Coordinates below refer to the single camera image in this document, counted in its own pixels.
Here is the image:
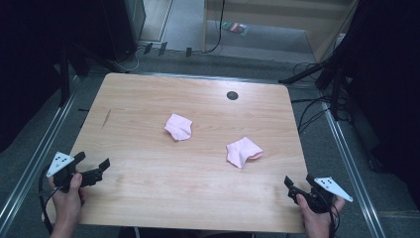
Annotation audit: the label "black metal stand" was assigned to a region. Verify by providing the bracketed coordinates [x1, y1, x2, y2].
[58, 43, 90, 107]

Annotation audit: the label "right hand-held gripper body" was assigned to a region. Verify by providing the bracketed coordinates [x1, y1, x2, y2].
[305, 177, 354, 214]

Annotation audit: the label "black hanging cable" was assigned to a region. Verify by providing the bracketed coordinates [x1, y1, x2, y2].
[201, 0, 227, 55]

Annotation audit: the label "black floor cables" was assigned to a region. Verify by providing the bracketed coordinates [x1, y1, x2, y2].
[290, 60, 333, 135]

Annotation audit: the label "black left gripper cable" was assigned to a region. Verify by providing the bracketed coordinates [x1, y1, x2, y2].
[38, 164, 63, 236]

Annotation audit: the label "white floor cable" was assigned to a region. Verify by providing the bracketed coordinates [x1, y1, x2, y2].
[112, 46, 147, 73]

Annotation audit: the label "person's dark clothing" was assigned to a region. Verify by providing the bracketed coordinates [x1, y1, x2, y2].
[118, 226, 257, 238]

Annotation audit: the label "person's left hand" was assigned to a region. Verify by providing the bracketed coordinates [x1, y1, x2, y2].
[47, 172, 89, 230]

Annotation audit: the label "dark curtain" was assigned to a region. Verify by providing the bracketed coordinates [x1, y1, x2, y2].
[0, 0, 110, 154]
[336, 0, 420, 202]

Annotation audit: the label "dark cabinet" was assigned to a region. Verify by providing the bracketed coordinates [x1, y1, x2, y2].
[98, 0, 147, 62]

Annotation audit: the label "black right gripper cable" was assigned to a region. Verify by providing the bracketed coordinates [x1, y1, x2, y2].
[327, 203, 342, 238]

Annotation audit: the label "metal floor rail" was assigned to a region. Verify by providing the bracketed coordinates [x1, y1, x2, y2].
[319, 100, 387, 238]
[0, 74, 81, 230]

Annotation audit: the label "black tripod stand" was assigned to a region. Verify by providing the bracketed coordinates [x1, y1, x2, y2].
[277, 49, 351, 122]

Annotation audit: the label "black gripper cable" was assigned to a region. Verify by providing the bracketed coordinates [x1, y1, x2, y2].
[38, 164, 63, 236]
[327, 203, 342, 238]

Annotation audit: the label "light wooden shelf unit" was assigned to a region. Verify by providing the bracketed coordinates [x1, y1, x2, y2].
[202, 0, 361, 63]

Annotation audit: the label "colourful packet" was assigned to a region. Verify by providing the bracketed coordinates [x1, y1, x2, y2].
[221, 21, 250, 37]

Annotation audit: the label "pink cloth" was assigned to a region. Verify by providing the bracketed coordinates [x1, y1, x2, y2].
[226, 136, 264, 170]
[163, 113, 193, 142]

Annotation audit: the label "person's right hand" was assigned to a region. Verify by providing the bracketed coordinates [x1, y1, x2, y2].
[295, 193, 347, 233]

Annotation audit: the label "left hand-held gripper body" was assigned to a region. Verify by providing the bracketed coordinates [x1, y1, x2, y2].
[46, 151, 84, 194]

